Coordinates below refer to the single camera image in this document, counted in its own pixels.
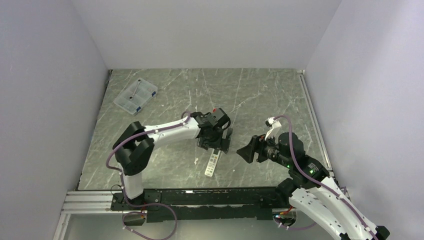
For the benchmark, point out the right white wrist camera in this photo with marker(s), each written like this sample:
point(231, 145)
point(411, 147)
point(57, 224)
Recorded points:
point(274, 127)

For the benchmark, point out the aluminium rail right edge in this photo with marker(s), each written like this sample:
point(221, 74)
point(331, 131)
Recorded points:
point(313, 116)

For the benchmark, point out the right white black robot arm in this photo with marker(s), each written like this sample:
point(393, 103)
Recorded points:
point(311, 189)

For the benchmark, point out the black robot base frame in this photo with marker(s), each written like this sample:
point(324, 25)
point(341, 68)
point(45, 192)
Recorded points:
point(166, 204)

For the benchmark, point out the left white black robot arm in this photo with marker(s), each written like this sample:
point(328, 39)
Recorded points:
point(134, 147)

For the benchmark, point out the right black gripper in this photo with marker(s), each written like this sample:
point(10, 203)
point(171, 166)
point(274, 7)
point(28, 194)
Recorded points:
point(256, 144)

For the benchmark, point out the clear plastic organizer box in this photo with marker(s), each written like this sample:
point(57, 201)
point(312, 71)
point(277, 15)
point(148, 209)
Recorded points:
point(135, 97)

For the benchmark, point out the white remote control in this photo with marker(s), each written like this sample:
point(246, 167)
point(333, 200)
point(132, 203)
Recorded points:
point(212, 163)

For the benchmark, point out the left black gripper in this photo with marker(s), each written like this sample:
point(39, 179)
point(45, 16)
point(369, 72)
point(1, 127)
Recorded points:
point(221, 144)

